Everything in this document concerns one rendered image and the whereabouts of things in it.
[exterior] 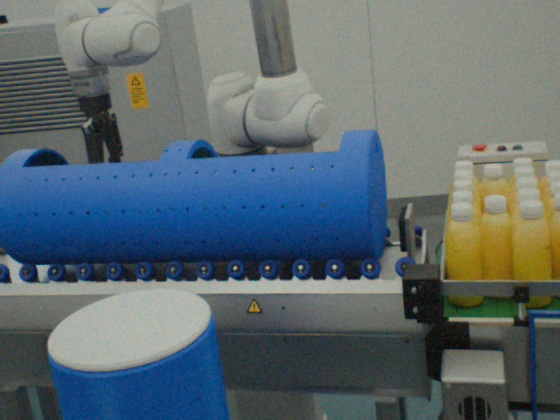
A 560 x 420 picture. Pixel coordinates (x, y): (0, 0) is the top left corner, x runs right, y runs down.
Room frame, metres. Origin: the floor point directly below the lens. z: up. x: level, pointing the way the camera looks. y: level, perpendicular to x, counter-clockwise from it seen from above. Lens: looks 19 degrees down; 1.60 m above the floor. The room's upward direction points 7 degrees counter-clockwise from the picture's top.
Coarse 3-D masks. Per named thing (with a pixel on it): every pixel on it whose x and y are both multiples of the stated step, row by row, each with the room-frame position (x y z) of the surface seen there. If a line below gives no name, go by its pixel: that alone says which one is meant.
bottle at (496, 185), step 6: (486, 180) 1.59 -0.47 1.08; (492, 180) 1.58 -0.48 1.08; (498, 180) 1.57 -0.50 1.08; (504, 180) 1.58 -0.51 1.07; (480, 186) 1.59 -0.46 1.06; (486, 186) 1.57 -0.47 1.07; (492, 186) 1.57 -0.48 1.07; (498, 186) 1.56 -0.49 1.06; (504, 186) 1.57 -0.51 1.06; (480, 192) 1.58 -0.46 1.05; (486, 192) 1.57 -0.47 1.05; (492, 192) 1.56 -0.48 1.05; (498, 192) 1.56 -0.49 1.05; (504, 192) 1.56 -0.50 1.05
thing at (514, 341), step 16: (448, 320) 1.31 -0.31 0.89; (464, 320) 1.28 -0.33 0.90; (480, 320) 1.28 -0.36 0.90; (496, 320) 1.27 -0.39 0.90; (512, 320) 1.26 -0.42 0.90; (432, 336) 1.28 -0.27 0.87; (448, 336) 1.28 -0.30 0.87; (464, 336) 1.27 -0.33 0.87; (480, 336) 1.26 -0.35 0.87; (496, 336) 1.25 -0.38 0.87; (512, 336) 1.24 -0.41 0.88; (528, 336) 1.24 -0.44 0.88; (432, 352) 1.28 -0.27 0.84; (512, 352) 1.24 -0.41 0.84; (528, 352) 1.24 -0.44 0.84; (432, 368) 1.29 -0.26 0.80; (512, 368) 1.24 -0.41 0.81; (528, 368) 1.24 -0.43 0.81; (512, 384) 1.24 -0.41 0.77; (528, 384) 1.24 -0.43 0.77; (512, 400) 1.24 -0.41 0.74; (528, 400) 1.24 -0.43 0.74
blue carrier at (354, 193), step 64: (0, 192) 1.66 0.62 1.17; (64, 192) 1.61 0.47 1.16; (128, 192) 1.57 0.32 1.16; (192, 192) 1.52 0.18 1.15; (256, 192) 1.48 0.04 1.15; (320, 192) 1.44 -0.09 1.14; (384, 192) 1.62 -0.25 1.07; (64, 256) 1.63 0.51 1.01; (128, 256) 1.59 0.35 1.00; (192, 256) 1.55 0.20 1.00; (256, 256) 1.51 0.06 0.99; (320, 256) 1.48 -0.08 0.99
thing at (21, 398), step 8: (0, 392) 1.73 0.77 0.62; (8, 392) 1.73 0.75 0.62; (16, 392) 1.73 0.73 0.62; (24, 392) 1.76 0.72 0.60; (8, 400) 1.73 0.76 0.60; (16, 400) 1.72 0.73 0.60; (24, 400) 1.75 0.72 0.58; (8, 408) 1.73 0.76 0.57; (16, 408) 1.72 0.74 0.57; (24, 408) 1.74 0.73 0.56; (8, 416) 1.73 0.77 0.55; (16, 416) 1.73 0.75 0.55; (24, 416) 1.73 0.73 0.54; (32, 416) 1.76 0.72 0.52
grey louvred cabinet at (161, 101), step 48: (0, 48) 3.22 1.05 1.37; (48, 48) 3.20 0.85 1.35; (192, 48) 3.52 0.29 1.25; (0, 96) 3.23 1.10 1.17; (48, 96) 3.20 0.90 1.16; (144, 96) 3.14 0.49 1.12; (192, 96) 3.37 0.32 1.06; (0, 144) 3.24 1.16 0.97; (48, 144) 3.21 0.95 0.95; (144, 144) 3.15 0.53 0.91
